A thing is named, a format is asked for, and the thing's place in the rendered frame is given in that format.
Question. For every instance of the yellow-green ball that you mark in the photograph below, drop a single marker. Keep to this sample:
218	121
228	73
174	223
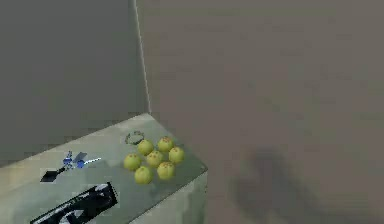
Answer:
165	144
166	170
143	175
145	147
154	159
176	155
132	162

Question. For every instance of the black and white flat object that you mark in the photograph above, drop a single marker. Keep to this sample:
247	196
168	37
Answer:
83	205

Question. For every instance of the pale green cabinet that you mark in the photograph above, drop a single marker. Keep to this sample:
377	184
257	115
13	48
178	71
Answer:
100	196

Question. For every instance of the blue and black instrument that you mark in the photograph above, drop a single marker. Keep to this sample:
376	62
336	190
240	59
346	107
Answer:
68	162

